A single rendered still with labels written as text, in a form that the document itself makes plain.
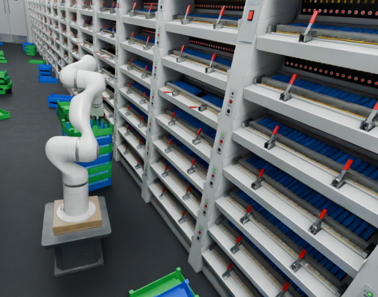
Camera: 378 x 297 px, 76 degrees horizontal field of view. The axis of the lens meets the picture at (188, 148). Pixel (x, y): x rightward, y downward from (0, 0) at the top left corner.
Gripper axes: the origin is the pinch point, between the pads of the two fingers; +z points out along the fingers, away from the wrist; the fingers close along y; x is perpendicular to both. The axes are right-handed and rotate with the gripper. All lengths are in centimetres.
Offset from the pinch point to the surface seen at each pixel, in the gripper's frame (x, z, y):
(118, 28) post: 56, -46, 13
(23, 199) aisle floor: -51, 38, -48
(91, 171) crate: -33.6, 24.6, -3.0
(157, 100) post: -21, -42, 41
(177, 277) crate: -117, 4, 53
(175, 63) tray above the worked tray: -24, -72, 46
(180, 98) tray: -37, -59, 51
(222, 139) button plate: -75, -69, 64
